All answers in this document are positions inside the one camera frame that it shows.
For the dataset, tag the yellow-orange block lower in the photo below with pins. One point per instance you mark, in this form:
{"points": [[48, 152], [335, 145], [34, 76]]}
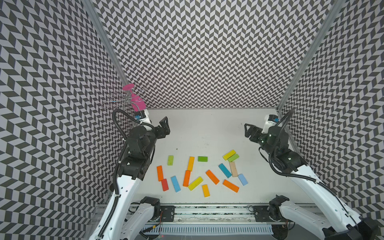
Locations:
{"points": [[206, 191]]}

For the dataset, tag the red block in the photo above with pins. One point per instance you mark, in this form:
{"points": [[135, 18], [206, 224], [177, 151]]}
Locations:
{"points": [[165, 185]]}

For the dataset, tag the light blue block right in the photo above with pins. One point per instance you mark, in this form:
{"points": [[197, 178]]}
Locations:
{"points": [[242, 179]]}

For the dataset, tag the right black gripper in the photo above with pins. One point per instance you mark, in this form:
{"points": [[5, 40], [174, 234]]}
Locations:
{"points": [[257, 131]]}

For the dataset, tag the teal block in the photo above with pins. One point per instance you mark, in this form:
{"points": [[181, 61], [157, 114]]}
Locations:
{"points": [[225, 171]]}

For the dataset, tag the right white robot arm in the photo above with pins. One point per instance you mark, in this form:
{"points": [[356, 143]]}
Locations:
{"points": [[339, 221]]}

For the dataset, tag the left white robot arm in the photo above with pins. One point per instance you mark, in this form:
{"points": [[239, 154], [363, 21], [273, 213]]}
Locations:
{"points": [[131, 167]]}

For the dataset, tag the dark green block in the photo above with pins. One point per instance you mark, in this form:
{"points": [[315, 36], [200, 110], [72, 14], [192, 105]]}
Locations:
{"points": [[203, 159]]}

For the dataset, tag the yellow block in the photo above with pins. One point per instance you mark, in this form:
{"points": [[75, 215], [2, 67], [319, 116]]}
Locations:
{"points": [[229, 154]]}

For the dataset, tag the light green block right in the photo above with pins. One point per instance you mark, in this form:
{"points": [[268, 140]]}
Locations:
{"points": [[233, 158]]}

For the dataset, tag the pink wire jewelry stand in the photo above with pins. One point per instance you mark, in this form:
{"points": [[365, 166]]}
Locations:
{"points": [[127, 99]]}

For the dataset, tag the metal base rail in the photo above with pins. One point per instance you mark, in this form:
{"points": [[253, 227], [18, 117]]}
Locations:
{"points": [[216, 220]]}

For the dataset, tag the blue block left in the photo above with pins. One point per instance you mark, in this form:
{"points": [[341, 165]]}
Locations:
{"points": [[175, 183]]}

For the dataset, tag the light green block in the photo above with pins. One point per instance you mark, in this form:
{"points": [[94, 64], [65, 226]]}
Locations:
{"points": [[170, 160], [233, 158]]}

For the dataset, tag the orange block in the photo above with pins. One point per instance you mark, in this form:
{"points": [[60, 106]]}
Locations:
{"points": [[160, 173], [186, 180], [212, 177], [231, 186]]}

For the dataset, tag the light green block left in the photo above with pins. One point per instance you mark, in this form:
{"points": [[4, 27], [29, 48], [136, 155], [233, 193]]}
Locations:
{"points": [[170, 160]]}

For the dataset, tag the yellow-orange block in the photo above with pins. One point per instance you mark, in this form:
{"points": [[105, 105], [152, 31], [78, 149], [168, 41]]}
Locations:
{"points": [[206, 191], [191, 164]]}

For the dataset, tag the natural wood block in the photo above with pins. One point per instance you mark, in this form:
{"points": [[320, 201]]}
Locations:
{"points": [[233, 169]]}

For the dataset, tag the yellow-green long block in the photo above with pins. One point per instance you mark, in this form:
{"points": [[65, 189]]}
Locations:
{"points": [[195, 183]]}

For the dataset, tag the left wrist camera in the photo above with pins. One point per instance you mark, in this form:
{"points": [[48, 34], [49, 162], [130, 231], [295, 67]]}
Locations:
{"points": [[142, 116]]}

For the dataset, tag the yellow-orange block upper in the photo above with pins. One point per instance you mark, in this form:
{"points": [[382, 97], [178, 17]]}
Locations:
{"points": [[191, 164]]}

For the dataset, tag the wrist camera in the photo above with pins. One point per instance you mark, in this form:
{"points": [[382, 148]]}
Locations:
{"points": [[270, 121], [142, 116]]}

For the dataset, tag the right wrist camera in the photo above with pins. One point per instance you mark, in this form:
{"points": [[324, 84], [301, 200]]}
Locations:
{"points": [[270, 121]]}

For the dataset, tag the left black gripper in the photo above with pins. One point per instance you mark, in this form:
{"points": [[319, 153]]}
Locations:
{"points": [[161, 134]]}

